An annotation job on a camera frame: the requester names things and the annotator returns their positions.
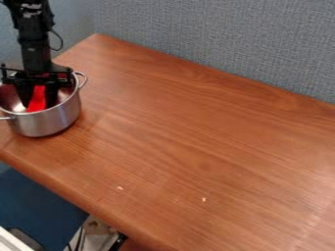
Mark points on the stainless steel pot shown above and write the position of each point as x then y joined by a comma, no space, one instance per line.
48,121

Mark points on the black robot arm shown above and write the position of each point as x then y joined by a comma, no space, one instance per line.
32,20

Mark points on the metal table leg frame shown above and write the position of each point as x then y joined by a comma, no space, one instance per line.
96,236

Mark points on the red rectangular block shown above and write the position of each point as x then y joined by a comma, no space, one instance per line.
37,101

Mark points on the white object at corner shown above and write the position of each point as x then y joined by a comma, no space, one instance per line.
9,243

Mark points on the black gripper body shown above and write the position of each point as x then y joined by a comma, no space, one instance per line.
37,70

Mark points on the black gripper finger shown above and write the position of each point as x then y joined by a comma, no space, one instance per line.
25,93
50,95

